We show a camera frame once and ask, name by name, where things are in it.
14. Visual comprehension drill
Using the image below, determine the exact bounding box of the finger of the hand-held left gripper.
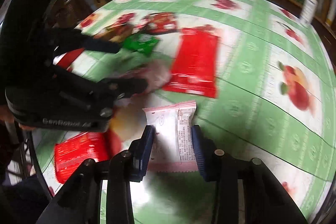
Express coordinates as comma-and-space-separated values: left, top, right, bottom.
53, 66, 149, 109
56, 28, 121, 54

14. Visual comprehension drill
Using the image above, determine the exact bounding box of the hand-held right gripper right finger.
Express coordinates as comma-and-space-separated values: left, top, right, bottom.
192, 125, 307, 224

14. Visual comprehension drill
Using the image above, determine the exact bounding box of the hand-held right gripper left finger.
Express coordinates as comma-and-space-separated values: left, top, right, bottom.
37, 125, 156, 224

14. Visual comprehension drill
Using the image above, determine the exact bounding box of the brown printed powder bag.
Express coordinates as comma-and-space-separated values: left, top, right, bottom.
94, 23, 134, 43

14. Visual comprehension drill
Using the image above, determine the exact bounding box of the white pink-edged snack packet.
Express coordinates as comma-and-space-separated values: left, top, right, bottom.
142, 101, 198, 173

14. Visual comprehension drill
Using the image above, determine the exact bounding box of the translucent pink snack packet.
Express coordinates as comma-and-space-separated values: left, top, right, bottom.
115, 60, 172, 106

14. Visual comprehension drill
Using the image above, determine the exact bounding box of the small red snack packet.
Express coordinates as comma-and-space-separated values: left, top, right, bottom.
54, 131, 122, 184

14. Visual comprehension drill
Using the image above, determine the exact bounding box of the large red snack packet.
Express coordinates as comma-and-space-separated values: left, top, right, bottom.
162, 26, 221, 98

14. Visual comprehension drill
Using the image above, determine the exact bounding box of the person's left hand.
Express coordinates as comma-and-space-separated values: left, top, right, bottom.
0, 105, 37, 131

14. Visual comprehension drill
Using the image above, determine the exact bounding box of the pale orange packet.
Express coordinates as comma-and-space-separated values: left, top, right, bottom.
110, 106, 147, 143

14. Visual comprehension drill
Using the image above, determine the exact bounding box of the red white striped packet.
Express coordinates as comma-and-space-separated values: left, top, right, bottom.
52, 49, 85, 70

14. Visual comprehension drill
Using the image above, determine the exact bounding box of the green snack packet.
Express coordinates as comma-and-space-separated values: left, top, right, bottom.
122, 33, 160, 56

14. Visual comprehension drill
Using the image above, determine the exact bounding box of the green fruit-print tablecloth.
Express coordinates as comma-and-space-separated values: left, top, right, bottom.
34, 0, 336, 224

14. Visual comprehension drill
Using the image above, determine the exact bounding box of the red white patterned packet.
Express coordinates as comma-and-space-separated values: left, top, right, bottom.
143, 12, 179, 35

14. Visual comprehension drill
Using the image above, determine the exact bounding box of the white spray bottle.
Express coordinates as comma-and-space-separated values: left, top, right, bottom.
299, 0, 319, 26

